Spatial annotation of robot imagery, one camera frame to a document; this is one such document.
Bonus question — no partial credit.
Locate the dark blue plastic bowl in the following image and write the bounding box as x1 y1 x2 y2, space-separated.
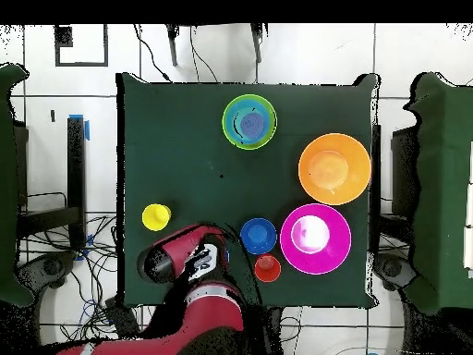
238 217 278 256

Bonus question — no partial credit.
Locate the green plastic bowl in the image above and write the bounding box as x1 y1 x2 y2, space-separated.
222 93 278 152

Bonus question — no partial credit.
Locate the light blue plastic bowl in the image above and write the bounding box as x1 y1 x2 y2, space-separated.
224 98 275 147

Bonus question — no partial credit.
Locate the dark green table cloth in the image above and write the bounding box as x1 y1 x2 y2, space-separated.
115 72 380 309

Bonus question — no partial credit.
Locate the orange plastic cup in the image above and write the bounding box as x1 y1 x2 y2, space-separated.
253 253 283 284

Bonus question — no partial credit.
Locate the yellow plastic cup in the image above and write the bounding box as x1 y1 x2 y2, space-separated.
141 203 172 233

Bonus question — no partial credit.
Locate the large pink plastic bowl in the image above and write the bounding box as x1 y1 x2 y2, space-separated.
279 202 353 275

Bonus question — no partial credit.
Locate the large yellow-orange plastic bowl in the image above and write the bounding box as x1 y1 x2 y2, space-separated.
297 132 372 206

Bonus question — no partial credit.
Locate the black stand leg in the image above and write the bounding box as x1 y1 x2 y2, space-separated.
164 23 179 67
249 22 270 65

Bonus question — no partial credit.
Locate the blue tape strip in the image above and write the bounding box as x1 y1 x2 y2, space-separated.
68 113 91 141

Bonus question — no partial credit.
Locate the black power strip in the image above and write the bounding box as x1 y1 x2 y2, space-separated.
103 296 140 337

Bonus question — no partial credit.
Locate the green cloth side table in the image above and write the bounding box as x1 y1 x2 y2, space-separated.
402 71 473 315
0 63 34 308

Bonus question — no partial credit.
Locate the tangle of cables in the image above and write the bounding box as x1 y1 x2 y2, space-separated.
18 212 149 345

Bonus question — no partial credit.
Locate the black stand post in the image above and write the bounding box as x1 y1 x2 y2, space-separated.
16 116 88 252

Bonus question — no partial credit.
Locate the thin black cable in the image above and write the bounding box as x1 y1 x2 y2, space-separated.
132 23 174 83

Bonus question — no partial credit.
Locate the black square floor frame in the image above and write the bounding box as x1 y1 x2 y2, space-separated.
54 24 109 68

